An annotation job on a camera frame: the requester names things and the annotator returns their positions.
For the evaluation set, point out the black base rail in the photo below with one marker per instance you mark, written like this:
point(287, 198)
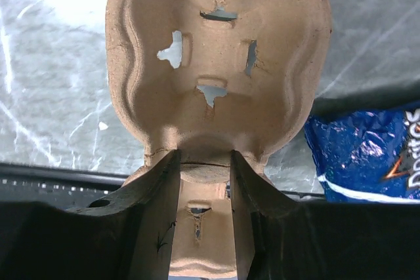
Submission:
point(60, 187)

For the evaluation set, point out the brown cardboard cup carrier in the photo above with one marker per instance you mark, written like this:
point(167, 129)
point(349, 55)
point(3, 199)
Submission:
point(208, 77)

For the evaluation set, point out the blue chips bag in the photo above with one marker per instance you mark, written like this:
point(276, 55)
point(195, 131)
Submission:
point(367, 156)

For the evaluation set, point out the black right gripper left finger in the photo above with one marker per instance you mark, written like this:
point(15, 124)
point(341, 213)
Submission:
point(127, 234)

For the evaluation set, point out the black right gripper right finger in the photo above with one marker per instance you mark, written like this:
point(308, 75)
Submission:
point(277, 237)

